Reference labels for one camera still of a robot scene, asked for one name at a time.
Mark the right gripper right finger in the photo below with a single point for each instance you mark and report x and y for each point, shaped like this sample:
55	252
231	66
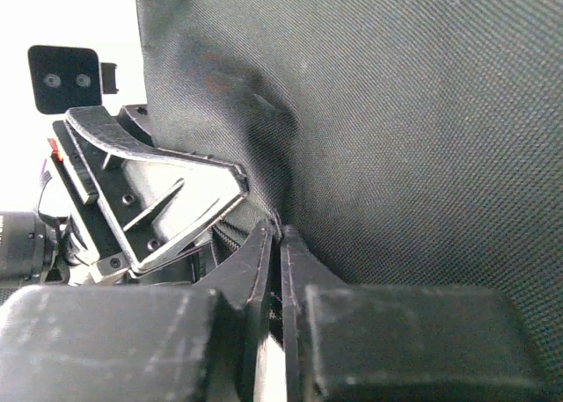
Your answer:
399	343

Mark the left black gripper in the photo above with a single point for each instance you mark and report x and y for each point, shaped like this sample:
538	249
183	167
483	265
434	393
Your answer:
150	204

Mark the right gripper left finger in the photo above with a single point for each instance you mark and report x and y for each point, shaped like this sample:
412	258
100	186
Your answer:
204	342

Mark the black student backpack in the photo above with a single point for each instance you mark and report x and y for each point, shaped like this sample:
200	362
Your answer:
409	141

